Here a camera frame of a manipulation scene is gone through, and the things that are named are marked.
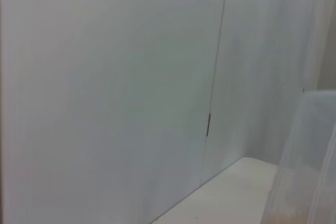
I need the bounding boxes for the clear plastic food container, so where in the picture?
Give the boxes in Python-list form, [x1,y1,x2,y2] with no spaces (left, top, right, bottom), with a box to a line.
[259,89,336,224]

